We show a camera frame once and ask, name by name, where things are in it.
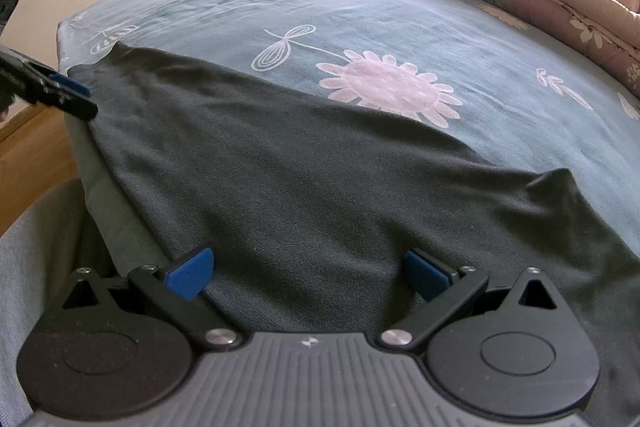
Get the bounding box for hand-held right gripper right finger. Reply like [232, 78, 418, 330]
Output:
[375, 250, 572, 353]

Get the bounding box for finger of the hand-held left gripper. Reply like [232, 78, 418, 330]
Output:
[0, 48, 92, 100]
[0, 68, 99, 122]

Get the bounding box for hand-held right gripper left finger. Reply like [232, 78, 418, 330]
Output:
[60, 246, 242, 354]

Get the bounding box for dark grey pants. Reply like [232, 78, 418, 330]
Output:
[65, 39, 640, 427]

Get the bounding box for green floral bed sheet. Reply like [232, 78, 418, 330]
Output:
[55, 0, 640, 273]

